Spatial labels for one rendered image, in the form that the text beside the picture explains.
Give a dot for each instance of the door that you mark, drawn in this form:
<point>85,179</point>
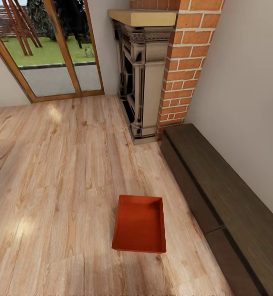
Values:
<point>49,45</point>

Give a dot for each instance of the countertop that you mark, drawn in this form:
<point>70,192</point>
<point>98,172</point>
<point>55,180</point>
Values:
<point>143,17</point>

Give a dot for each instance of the cabinet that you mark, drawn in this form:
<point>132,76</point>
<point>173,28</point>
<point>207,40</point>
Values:
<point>237,225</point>

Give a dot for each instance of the storage box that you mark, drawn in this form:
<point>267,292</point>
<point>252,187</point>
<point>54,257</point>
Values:
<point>139,225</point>

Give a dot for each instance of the wood fireplace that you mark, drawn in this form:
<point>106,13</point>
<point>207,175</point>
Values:
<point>142,53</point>

